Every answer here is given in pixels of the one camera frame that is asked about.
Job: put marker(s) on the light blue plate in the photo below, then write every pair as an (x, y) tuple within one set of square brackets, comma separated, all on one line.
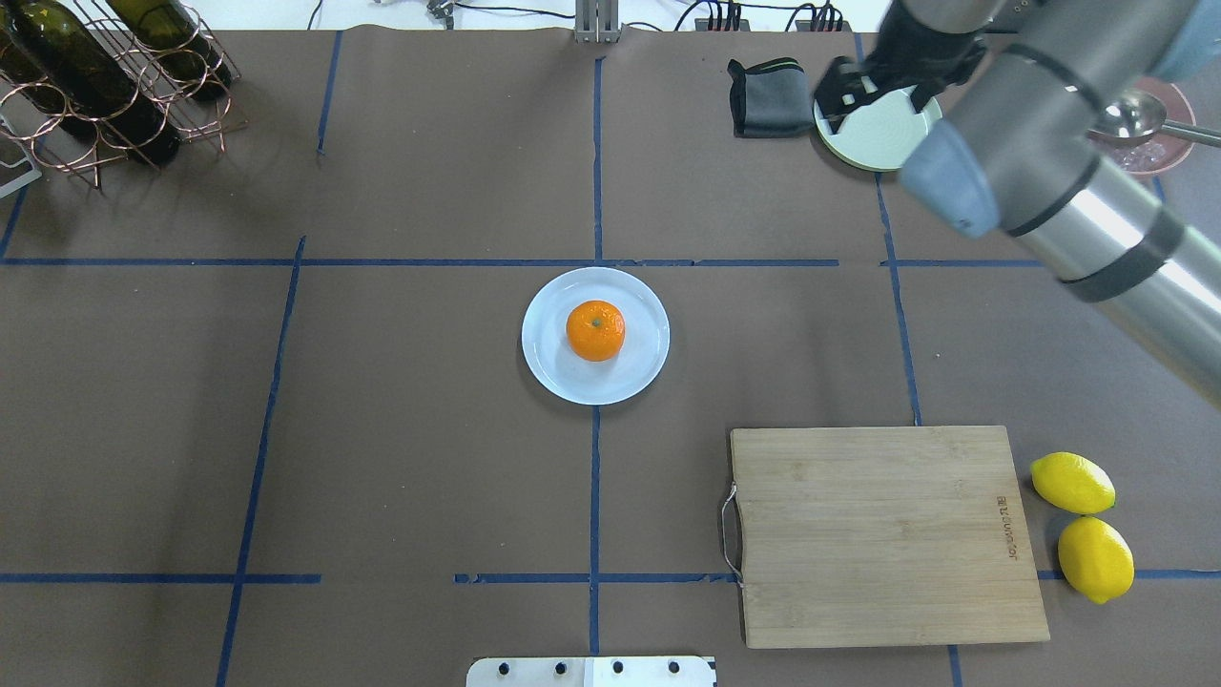
[(548, 355)]

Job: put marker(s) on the dark wine bottle front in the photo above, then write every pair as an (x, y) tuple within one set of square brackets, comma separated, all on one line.
[(83, 70)]

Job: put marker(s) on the dark folded cloth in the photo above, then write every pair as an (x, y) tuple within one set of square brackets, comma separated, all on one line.
[(770, 100)]

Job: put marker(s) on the metal ladle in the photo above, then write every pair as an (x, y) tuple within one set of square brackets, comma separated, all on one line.
[(1136, 117)]

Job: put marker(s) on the dark wine bottle rear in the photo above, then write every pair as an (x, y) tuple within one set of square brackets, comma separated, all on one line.
[(22, 73)]

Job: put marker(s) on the bamboo cutting board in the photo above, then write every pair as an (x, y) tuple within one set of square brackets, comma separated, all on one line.
[(856, 537)]

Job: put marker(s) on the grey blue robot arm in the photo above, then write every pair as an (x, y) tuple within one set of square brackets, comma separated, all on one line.
[(1013, 155)]

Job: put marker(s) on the grey metal base plate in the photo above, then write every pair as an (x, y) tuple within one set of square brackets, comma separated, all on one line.
[(593, 671)]

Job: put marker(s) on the dark wine bottle middle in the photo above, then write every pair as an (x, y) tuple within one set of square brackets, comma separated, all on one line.
[(180, 45)]

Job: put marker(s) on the copper wire bottle rack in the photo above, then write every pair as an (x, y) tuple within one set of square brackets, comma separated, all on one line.
[(70, 144)]

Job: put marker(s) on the grey aluminium post base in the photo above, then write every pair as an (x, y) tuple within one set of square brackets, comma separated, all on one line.
[(597, 22)]

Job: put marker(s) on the orange fruit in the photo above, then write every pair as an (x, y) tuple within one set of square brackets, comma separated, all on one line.
[(596, 331)]

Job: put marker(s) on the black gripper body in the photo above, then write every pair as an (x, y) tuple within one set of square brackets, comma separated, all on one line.
[(918, 54)]

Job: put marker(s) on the pink bowl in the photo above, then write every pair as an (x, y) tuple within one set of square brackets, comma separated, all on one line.
[(1160, 153)]

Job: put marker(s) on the yellow lemon far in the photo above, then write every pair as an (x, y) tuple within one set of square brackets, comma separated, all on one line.
[(1095, 559)]

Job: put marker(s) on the light green plate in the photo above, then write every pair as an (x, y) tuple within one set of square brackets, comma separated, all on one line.
[(881, 136)]

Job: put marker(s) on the dark wine bottle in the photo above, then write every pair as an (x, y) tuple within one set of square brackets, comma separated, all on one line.
[(22, 73), (83, 70), (180, 45)]

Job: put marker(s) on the yellow lemon near board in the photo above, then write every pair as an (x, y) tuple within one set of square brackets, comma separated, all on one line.
[(1073, 483)]

